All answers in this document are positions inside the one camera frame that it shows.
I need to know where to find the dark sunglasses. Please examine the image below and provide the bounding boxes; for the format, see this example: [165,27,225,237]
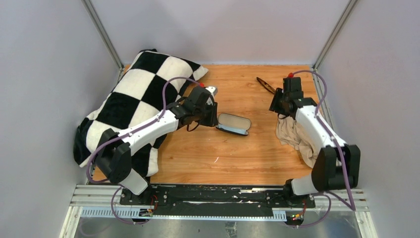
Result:
[256,77,276,94]

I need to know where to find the black glasses case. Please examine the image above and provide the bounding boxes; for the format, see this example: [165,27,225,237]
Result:
[215,113,251,132]

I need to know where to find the light blue cleaning cloth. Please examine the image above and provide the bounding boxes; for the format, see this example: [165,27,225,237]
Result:
[216,124,249,136]

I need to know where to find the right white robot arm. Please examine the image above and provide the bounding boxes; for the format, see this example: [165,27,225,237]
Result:
[269,77,361,207]

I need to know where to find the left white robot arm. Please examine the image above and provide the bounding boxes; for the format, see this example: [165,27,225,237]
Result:
[92,86,218,205]

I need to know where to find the beige crumpled cloth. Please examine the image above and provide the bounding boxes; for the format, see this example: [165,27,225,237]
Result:
[275,114,318,168]

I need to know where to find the black white checkered pillow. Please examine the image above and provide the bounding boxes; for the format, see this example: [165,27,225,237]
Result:
[73,49,209,167]

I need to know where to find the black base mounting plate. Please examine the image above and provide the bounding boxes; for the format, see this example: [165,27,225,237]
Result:
[119,184,315,218]

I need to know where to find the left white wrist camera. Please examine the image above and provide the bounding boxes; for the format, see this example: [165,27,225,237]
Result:
[205,86,218,97]

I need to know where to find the right aluminium frame post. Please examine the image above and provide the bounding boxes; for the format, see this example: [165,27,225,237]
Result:
[313,0,359,70]

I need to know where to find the aluminium frame post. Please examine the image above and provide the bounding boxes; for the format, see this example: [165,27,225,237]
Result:
[313,0,359,70]
[81,0,124,71]

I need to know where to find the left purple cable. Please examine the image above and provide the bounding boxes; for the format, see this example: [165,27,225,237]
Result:
[86,76,206,184]

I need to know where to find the purple cable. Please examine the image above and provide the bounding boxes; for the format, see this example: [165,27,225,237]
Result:
[86,76,206,184]
[288,69,357,212]

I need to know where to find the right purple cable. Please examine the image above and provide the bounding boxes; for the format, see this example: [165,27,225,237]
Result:
[288,69,357,212]

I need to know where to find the left aluminium frame post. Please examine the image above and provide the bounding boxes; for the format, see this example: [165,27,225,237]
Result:
[81,0,124,71]

